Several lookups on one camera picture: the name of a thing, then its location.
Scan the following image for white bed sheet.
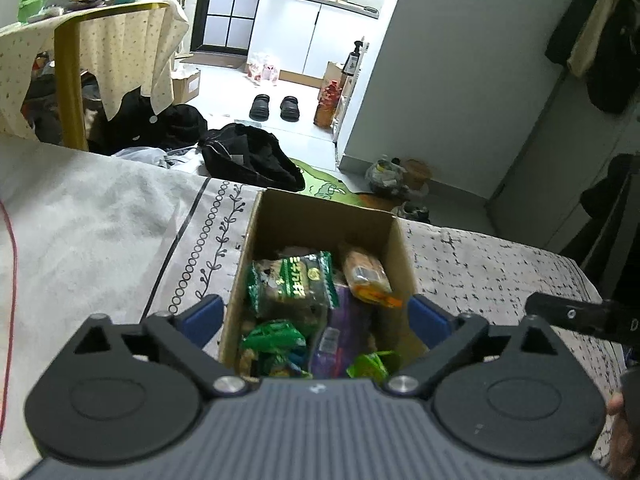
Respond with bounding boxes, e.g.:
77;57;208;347
0;137;211;376

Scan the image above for brown cardboard box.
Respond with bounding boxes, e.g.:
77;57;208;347
217;187;431;381

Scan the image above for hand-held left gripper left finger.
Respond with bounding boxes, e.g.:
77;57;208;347
72;294;251;399

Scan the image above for small open cardboard box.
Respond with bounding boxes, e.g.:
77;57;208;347
170;67;202;106

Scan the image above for grey trash bag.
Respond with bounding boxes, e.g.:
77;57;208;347
365;157;408;196

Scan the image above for black spray bottle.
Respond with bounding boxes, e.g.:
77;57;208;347
342;39;368;78

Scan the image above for orange biscuit packet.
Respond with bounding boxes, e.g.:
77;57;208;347
340;242;403;309

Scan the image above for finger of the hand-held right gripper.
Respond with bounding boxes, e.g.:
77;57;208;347
525;291;608;336

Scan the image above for blue white snack packet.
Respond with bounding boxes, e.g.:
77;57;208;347
287;347;311;376

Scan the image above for black framed glass door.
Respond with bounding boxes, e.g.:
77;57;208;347
190;0;263;56

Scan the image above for brown paper bag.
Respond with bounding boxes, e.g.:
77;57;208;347
402;159;432;193

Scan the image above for black bag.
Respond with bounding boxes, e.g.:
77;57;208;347
197;122;306;192

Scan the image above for yellow table frame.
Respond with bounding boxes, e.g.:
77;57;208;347
52;2;173;152

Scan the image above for dark cloth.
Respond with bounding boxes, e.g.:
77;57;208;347
560;154;640;301

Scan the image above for dark purple snack packet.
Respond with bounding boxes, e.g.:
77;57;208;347
310;285;376;378

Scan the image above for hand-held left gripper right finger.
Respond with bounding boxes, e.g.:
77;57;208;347
384;294;571;399

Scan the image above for dark green seaweed packet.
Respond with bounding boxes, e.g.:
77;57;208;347
247;251;341;318

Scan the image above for black buttoned garment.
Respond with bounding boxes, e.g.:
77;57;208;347
85;87;208;156

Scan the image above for bright green snack packet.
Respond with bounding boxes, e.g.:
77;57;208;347
240;319;307;378
346;351;401;380

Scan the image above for clear plastic bag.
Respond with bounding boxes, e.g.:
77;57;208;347
112;145;206;173

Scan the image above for green floor mat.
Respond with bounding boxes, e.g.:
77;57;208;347
287;157;366;206

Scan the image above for red bottle pack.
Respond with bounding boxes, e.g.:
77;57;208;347
313;80;342;128

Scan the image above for small round covered table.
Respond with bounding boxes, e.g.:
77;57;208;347
0;0;190;141

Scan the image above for person's right hand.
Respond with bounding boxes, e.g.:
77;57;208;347
606;394;640;479

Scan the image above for dark hanging clothes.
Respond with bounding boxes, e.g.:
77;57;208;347
544;0;640;115

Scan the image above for pink plastic bag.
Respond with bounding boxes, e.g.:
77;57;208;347
246;52;280;83

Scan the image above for white kitchen cabinet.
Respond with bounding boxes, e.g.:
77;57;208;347
246;0;381;86

